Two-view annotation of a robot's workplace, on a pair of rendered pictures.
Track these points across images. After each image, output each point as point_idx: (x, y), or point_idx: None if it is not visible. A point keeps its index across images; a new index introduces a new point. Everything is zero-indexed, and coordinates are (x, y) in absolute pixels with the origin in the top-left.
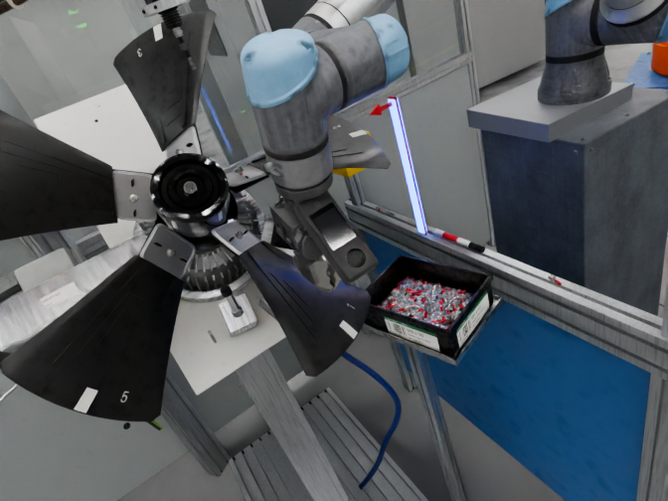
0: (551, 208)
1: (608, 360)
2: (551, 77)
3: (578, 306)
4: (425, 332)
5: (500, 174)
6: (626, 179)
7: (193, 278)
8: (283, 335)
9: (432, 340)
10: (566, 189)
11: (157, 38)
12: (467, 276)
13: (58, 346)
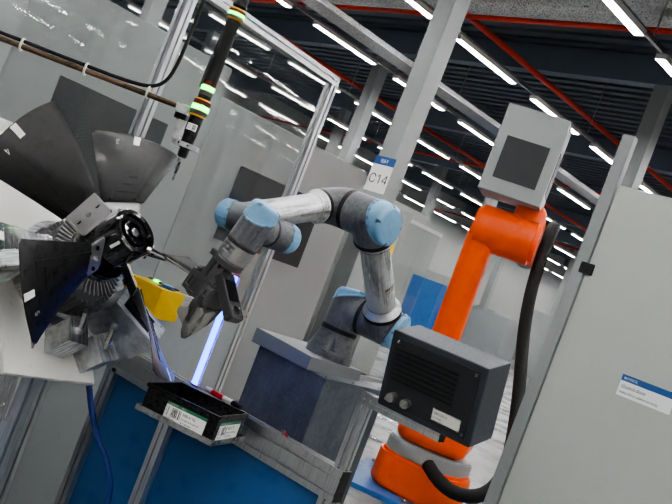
0: (284, 424)
1: (294, 497)
2: (321, 335)
3: (294, 447)
4: (199, 417)
5: (256, 388)
6: (337, 428)
7: None
8: (77, 379)
9: (201, 425)
10: (301, 409)
11: (135, 143)
12: (229, 411)
13: (43, 254)
